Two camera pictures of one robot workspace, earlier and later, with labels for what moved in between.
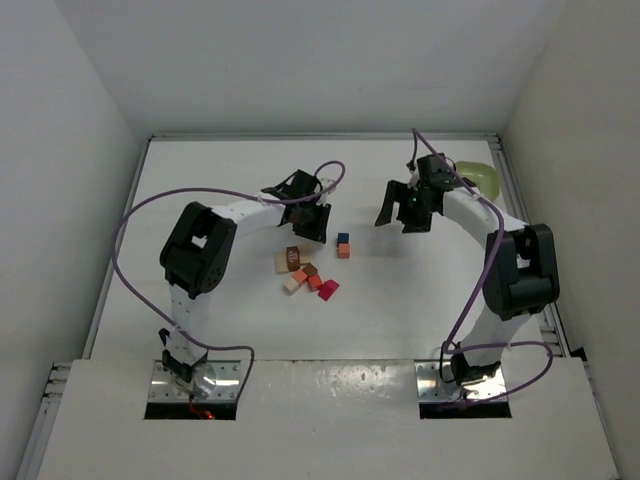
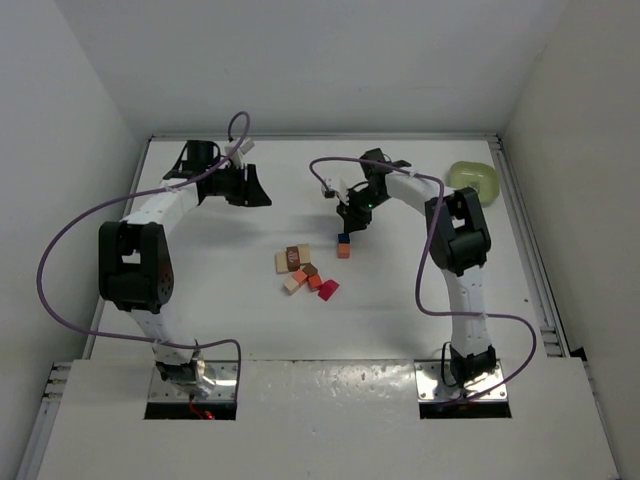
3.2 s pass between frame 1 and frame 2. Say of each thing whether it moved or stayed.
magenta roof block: stayed
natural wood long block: stayed
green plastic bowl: stayed
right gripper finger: moved
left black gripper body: moved
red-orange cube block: stayed
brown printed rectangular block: stayed
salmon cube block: stayed
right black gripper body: moved
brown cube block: stayed
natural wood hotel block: stayed
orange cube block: stayed
